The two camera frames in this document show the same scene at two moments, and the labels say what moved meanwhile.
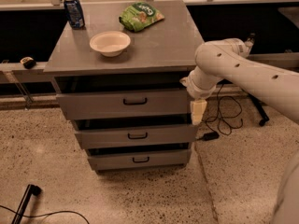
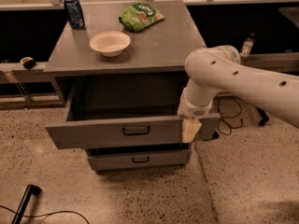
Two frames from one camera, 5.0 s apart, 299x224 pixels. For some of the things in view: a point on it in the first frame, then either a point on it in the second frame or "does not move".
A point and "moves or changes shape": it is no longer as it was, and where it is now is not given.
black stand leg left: (30, 190) does not move
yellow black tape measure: (28, 63) does not move
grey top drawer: (125, 104) moves or changes shape
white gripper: (196, 91) → (192, 108)
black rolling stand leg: (260, 105) does not move
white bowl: (110, 44) does not move
